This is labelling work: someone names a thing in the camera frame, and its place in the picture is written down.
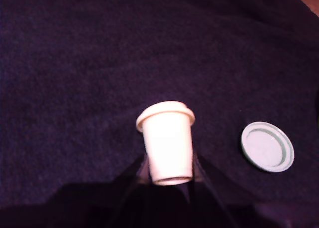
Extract pale green capsule lid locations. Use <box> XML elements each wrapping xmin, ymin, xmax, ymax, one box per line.
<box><xmin>240</xmin><ymin>121</ymin><xmax>295</xmax><ymax>173</ymax></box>

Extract dark blue cloth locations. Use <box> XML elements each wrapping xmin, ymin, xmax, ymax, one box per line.
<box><xmin>0</xmin><ymin>0</ymin><xmax>319</xmax><ymax>228</ymax></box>

